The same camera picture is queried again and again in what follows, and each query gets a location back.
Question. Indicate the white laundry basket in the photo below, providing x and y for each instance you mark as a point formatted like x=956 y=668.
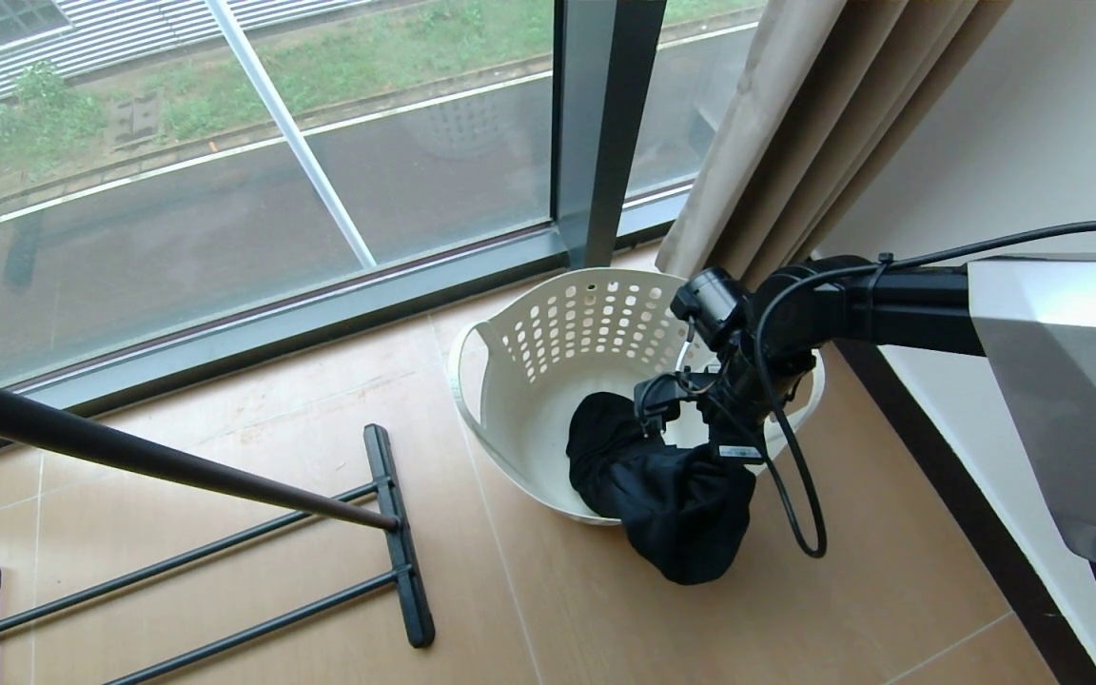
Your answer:
x=529 y=419

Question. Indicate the black garment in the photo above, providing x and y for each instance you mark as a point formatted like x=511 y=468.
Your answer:
x=672 y=504

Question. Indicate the black clothes rack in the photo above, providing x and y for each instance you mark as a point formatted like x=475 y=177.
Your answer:
x=129 y=455

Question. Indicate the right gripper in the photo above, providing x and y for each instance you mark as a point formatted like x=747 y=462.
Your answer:
x=743 y=419

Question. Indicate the beige curtain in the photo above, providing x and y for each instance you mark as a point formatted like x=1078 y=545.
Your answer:
x=795 y=124

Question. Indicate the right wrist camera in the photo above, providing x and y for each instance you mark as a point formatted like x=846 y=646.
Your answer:
x=657 y=400

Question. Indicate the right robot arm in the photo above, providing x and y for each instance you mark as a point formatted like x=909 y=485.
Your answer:
x=1062 y=381

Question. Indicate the window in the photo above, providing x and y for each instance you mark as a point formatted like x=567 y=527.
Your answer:
x=225 y=219

